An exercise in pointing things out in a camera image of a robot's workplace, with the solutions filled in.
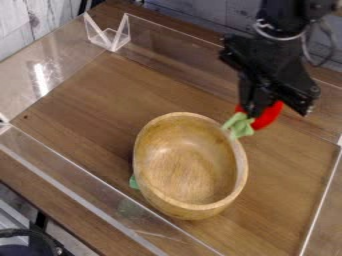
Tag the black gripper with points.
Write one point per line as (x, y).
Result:
(271, 74)

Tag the red plush strawberry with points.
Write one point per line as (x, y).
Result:
(243, 126)

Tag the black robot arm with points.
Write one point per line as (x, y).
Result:
(285, 20)

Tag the green object behind bowl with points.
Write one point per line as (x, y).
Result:
(134, 183)

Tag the wooden bowl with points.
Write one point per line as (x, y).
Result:
(190, 165)

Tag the black clamp with screw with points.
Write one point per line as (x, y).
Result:
(46, 244)

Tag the clear acrylic barrier wall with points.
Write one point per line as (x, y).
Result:
(78, 101)

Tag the clear acrylic corner bracket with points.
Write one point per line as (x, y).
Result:
(111, 39)

